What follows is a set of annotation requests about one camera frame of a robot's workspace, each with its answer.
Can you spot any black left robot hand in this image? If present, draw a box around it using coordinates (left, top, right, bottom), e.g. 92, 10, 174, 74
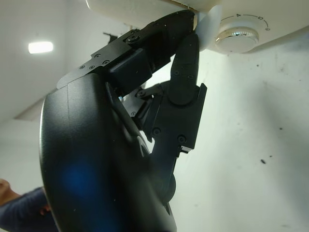
38, 9, 208, 232

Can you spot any white toaster lever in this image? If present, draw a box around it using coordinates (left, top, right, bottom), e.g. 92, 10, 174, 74
194, 5, 222, 51

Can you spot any chrome toaster dial knob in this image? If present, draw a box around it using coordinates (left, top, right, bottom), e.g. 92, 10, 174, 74
214, 19, 260, 54

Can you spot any white two-slot toaster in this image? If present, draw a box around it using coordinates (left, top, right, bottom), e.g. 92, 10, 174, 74
85, 0, 309, 54

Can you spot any person in blue sweater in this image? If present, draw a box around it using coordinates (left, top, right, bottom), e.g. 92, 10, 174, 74
0, 177, 56, 232

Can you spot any ceiling light panel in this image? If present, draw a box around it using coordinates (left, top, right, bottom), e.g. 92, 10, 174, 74
28, 41, 54, 55

